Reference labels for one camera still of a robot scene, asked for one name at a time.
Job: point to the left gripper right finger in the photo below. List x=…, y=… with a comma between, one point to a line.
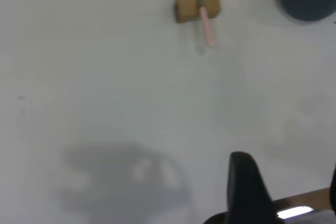
x=334, y=190

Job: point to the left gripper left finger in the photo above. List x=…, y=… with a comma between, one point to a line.
x=246, y=190

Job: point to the arched wooden block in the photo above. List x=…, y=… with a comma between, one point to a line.
x=187, y=9

